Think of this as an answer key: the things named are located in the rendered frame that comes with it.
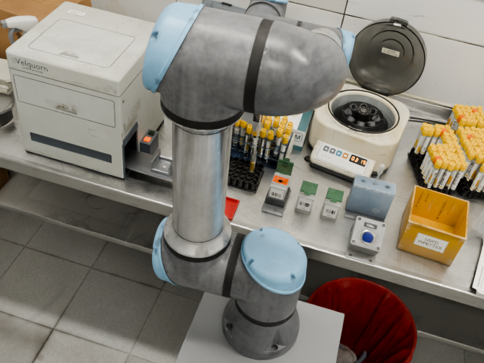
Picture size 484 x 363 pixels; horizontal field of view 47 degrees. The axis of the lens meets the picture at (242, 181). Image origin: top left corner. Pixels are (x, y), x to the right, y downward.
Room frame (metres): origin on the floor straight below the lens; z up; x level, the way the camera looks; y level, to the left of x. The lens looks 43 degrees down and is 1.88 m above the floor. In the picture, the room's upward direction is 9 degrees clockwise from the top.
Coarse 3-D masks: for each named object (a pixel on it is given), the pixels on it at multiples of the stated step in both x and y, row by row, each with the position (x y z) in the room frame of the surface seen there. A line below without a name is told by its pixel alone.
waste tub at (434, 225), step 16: (416, 192) 1.03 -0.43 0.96; (432, 192) 1.02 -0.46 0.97; (416, 208) 1.03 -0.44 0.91; (432, 208) 1.02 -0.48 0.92; (448, 208) 1.01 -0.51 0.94; (464, 208) 1.00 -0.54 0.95; (416, 224) 0.90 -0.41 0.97; (432, 224) 1.00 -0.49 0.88; (448, 224) 1.01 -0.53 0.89; (464, 224) 0.94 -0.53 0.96; (400, 240) 0.91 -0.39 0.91; (416, 240) 0.90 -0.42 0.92; (432, 240) 0.89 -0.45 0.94; (448, 240) 0.89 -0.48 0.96; (464, 240) 0.88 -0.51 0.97; (432, 256) 0.89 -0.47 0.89; (448, 256) 0.88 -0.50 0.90
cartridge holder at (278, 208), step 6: (288, 192) 1.01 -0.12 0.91; (270, 198) 0.98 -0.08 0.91; (276, 198) 0.98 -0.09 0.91; (288, 198) 1.02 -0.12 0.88; (264, 204) 0.98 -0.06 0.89; (270, 204) 0.98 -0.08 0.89; (276, 204) 0.98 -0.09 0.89; (282, 204) 0.98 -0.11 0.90; (264, 210) 0.97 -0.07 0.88; (270, 210) 0.96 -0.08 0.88; (276, 210) 0.96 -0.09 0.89; (282, 210) 0.97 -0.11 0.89
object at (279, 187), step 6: (276, 174) 1.02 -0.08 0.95; (282, 174) 1.03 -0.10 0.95; (276, 180) 1.00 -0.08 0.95; (282, 180) 1.01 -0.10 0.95; (288, 180) 1.01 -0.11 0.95; (270, 186) 0.99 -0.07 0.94; (276, 186) 0.99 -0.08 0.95; (282, 186) 0.99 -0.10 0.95; (288, 186) 1.02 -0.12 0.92; (270, 192) 0.99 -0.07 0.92; (276, 192) 0.99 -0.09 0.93; (282, 192) 0.98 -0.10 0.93; (282, 198) 0.98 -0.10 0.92
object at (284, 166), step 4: (280, 160) 1.04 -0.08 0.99; (284, 160) 1.04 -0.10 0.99; (288, 160) 1.04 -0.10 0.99; (280, 164) 1.04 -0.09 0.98; (284, 164) 1.04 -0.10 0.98; (288, 164) 1.03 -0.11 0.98; (292, 164) 1.03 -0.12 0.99; (280, 168) 1.03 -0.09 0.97; (284, 168) 1.03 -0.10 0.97; (288, 168) 1.03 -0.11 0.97; (292, 168) 1.03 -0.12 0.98; (280, 172) 1.03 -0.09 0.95; (284, 172) 1.03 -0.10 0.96; (288, 172) 1.03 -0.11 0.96
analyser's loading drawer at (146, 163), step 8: (128, 152) 1.07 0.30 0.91; (136, 152) 1.07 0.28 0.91; (160, 152) 1.06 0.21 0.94; (128, 160) 1.04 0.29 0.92; (136, 160) 1.04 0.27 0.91; (144, 160) 1.04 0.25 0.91; (152, 160) 1.01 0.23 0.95; (160, 160) 1.05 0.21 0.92; (168, 160) 1.05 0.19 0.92; (128, 168) 1.01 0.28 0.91; (136, 168) 1.01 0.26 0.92; (144, 168) 1.02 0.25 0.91; (152, 168) 1.01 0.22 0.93; (160, 168) 1.02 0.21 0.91; (168, 168) 1.03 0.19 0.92; (160, 176) 1.00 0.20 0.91; (168, 176) 1.00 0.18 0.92
